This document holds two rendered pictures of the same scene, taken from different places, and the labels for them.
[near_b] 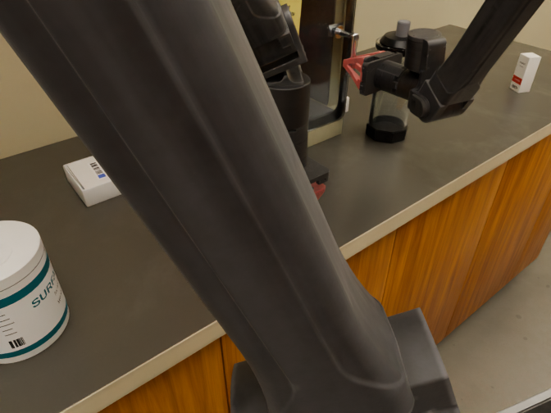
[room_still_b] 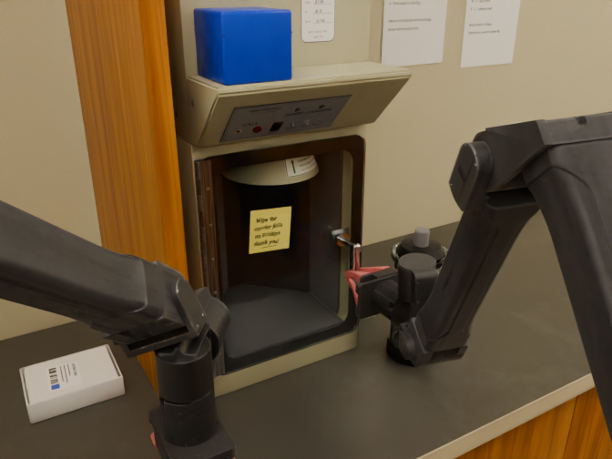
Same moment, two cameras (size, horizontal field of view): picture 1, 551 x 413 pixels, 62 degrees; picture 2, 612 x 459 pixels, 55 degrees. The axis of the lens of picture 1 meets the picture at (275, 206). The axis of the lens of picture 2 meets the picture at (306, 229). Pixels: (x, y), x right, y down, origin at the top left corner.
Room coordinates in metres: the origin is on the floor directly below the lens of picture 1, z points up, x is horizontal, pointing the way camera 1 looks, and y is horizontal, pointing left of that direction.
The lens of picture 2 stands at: (0.00, -0.20, 1.64)
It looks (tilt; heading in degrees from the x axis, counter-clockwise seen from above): 23 degrees down; 8
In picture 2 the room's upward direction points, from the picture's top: straight up
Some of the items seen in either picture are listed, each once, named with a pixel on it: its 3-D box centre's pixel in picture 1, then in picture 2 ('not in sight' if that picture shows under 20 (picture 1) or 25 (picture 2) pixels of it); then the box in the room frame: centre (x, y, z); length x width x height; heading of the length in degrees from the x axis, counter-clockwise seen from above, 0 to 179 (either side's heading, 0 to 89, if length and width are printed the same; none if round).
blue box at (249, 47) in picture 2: not in sight; (242, 44); (0.81, 0.00, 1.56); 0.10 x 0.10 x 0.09; 38
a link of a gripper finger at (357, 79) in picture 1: (364, 67); (367, 282); (0.91, -0.18, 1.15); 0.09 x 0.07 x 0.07; 38
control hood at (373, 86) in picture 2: not in sight; (303, 107); (0.87, -0.08, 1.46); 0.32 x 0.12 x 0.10; 128
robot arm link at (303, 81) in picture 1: (283, 97); (186, 362); (0.48, -0.01, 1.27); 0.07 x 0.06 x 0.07; 4
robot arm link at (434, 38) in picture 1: (428, 72); (421, 305); (0.78, -0.27, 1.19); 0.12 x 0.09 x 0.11; 19
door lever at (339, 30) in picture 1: (346, 52); (349, 261); (0.95, -0.15, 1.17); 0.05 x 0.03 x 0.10; 38
